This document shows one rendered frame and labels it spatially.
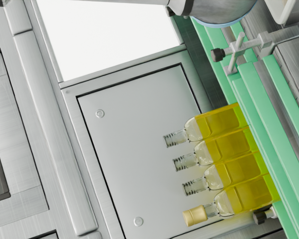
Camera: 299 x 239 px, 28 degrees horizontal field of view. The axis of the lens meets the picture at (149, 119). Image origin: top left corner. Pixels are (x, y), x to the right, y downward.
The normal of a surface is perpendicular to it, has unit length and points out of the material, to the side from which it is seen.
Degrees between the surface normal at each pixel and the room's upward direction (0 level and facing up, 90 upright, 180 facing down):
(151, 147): 90
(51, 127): 90
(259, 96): 90
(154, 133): 90
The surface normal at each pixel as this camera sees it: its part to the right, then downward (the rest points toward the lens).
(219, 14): 0.00, 0.97
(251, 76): 0.02, -0.36
